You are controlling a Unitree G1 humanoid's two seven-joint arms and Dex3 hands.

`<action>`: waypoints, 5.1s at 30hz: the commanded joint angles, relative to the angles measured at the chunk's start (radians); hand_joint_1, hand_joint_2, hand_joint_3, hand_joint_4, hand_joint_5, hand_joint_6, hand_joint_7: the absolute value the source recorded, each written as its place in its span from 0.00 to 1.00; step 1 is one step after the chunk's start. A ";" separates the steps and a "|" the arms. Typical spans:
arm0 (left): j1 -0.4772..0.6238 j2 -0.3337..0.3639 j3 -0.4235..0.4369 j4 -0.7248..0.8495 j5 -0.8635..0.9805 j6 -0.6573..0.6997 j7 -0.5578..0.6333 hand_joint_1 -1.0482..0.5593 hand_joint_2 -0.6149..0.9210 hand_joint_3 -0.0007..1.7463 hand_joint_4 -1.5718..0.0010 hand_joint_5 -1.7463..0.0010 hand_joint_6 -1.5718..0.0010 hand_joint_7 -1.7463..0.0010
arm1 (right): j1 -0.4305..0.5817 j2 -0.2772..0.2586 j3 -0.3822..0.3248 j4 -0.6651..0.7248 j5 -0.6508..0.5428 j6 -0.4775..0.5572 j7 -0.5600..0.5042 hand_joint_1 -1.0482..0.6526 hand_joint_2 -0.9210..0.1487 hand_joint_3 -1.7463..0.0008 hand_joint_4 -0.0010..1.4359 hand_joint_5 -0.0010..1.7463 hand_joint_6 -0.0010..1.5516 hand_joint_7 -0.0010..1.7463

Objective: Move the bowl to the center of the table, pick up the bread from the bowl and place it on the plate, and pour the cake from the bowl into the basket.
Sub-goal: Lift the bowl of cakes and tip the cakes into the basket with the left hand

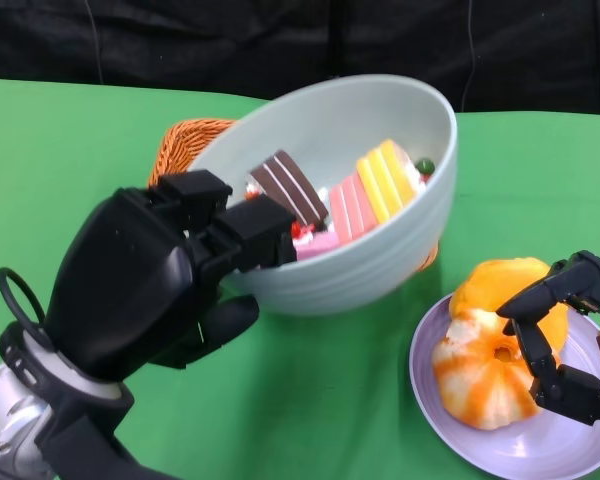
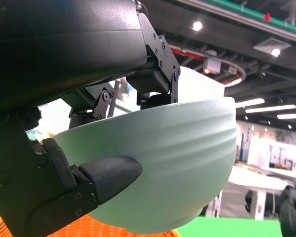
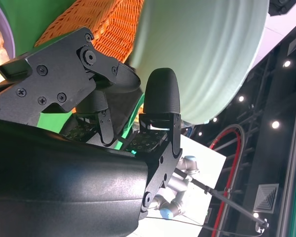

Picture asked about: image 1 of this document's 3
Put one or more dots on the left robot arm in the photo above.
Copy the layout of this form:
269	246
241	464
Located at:
15	415

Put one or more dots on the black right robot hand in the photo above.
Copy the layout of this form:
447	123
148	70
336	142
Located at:
570	385

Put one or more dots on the pink yellow striped cake slice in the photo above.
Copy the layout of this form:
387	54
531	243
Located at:
375	185

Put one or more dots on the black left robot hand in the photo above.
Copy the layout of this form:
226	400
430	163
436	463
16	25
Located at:
130	275

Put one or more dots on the green tablecloth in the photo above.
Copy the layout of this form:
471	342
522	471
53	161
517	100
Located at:
55	150

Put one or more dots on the pale grey-green ceramic bowl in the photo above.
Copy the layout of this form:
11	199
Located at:
360	270

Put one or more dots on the orange wicker basket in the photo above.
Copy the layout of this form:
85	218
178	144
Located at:
190	140

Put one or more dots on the black backdrop curtain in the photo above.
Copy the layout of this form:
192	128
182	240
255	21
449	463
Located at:
180	40

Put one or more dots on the white round plate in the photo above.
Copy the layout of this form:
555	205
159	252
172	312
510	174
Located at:
480	450

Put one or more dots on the chocolate layered cake slice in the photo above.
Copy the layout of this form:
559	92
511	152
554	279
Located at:
290	187

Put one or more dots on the pink cake slice with cherry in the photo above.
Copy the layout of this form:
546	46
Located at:
315	247

